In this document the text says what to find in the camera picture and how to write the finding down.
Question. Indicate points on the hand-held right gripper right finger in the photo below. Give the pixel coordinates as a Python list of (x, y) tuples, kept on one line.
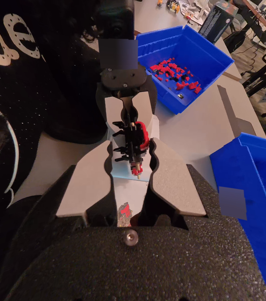
[(177, 188)]

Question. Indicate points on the orange lego figure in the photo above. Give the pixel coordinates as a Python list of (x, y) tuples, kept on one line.
[(160, 2)]

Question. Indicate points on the white instruction booklet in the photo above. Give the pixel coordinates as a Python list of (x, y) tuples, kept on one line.
[(128, 192)]

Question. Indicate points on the person's right hand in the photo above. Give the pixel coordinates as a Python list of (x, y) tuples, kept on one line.
[(136, 219)]

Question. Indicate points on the yellow black lego vehicle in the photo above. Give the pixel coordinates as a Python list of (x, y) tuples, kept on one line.
[(173, 6)]

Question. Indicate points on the black red lego car model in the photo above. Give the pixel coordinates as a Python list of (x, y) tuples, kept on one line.
[(133, 141)]

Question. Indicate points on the black lego set box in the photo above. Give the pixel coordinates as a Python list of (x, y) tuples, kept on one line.
[(215, 21)]

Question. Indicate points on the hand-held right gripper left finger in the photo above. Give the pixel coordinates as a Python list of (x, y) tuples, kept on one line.
[(88, 183)]

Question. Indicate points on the pile of red lego pieces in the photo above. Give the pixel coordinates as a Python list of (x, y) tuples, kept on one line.
[(164, 68)]

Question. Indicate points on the blue plastic bin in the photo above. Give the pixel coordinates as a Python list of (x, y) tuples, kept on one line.
[(205, 54), (241, 169)]

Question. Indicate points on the person's black printed sweater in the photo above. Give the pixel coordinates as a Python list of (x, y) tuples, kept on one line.
[(41, 94)]

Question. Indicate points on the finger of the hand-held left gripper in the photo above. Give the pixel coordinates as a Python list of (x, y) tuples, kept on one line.
[(113, 109), (143, 105)]

